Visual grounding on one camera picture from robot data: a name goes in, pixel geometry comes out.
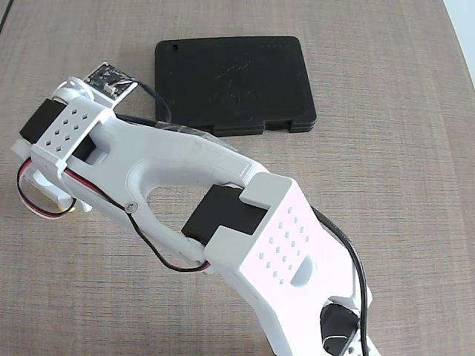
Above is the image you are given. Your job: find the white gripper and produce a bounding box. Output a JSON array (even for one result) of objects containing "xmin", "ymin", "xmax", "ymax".
[{"xmin": 10, "ymin": 139, "xmax": 94, "ymax": 214}]

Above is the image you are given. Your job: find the small camera circuit board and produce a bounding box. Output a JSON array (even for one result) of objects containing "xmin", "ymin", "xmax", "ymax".
[{"xmin": 85, "ymin": 62, "xmax": 139, "ymax": 102}]

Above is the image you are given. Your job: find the black camera cable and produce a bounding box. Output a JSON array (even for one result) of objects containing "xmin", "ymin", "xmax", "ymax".
[{"xmin": 115, "ymin": 82, "xmax": 374, "ymax": 356}]

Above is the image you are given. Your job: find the thin dark cable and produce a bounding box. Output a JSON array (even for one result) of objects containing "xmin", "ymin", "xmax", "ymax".
[{"xmin": 0, "ymin": 0, "xmax": 14, "ymax": 29}]

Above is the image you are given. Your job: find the red black white servo cable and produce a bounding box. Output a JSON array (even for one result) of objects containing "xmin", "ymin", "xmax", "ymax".
[
  {"xmin": 125, "ymin": 207, "xmax": 211, "ymax": 274},
  {"xmin": 16, "ymin": 159, "xmax": 131, "ymax": 220}
]

